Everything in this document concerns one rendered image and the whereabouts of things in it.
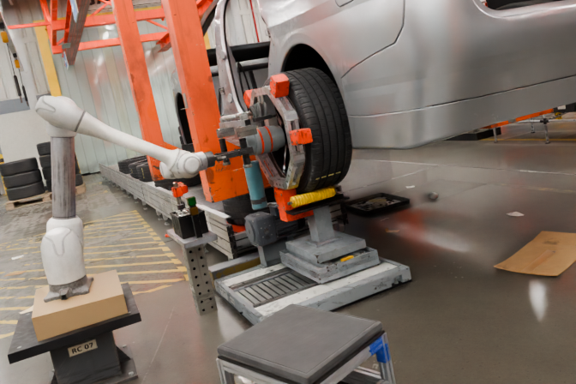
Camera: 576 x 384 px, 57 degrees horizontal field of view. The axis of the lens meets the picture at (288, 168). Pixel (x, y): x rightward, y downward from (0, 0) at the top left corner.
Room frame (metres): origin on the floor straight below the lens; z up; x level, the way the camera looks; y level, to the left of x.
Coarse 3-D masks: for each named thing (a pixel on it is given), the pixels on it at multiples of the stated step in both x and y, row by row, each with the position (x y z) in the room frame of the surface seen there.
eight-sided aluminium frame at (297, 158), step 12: (252, 96) 2.89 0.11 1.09; (276, 108) 2.62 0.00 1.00; (288, 108) 2.60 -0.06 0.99; (252, 120) 2.99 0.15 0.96; (288, 120) 2.54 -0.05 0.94; (288, 132) 2.54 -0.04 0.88; (288, 144) 2.57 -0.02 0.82; (264, 156) 3.01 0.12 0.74; (300, 156) 2.55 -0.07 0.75; (264, 168) 2.93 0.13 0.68; (288, 168) 2.62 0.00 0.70; (300, 168) 2.60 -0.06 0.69; (276, 180) 2.81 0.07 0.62; (288, 180) 2.65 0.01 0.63
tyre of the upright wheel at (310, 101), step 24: (288, 72) 2.77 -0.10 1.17; (312, 72) 2.75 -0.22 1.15; (312, 96) 2.59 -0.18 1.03; (336, 96) 2.63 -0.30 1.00; (312, 120) 2.53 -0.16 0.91; (336, 120) 2.58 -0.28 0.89; (312, 144) 2.53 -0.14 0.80; (336, 144) 2.57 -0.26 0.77; (312, 168) 2.57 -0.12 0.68; (336, 168) 2.64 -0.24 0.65
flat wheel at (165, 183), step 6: (198, 174) 5.96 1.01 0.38; (162, 180) 5.91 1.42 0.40; (168, 180) 5.88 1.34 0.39; (174, 180) 5.87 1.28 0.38; (180, 180) 5.87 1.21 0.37; (186, 180) 5.88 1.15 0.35; (192, 180) 5.91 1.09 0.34; (198, 180) 5.95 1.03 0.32; (156, 186) 6.02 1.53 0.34; (162, 186) 5.93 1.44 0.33; (168, 186) 5.89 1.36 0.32
